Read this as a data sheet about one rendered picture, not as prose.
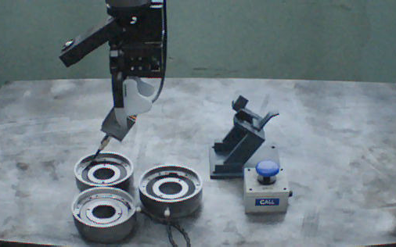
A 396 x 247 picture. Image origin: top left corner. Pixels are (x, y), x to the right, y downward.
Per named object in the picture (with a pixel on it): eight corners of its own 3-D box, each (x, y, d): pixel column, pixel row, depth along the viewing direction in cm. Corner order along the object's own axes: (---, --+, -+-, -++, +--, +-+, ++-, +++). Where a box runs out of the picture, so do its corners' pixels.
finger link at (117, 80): (122, 111, 95) (120, 56, 92) (113, 111, 95) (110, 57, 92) (126, 100, 100) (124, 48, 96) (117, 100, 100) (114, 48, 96)
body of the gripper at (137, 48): (162, 83, 95) (160, 9, 89) (106, 84, 95) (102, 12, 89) (164, 62, 101) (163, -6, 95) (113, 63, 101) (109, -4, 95)
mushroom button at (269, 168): (254, 196, 101) (256, 171, 98) (253, 182, 104) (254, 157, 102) (278, 195, 101) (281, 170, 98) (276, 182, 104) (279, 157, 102)
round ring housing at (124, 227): (83, 251, 92) (79, 231, 90) (68, 212, 100) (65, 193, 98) (145, 238, 95) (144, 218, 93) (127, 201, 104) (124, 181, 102)
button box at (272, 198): (245, 214, 101) (246, 190, 98) (243, 189, 107) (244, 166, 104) (293, 212, 101) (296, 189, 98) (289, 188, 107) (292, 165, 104)
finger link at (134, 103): (153, 136, 99) (151, 80, 95) (115, 136, 99) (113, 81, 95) (153, 128, 101) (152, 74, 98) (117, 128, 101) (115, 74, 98)
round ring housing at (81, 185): (67, 181, 108) (64, 162, 106) (117, 164, 113) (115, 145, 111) (93, 212, 101) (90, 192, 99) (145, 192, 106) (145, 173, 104)
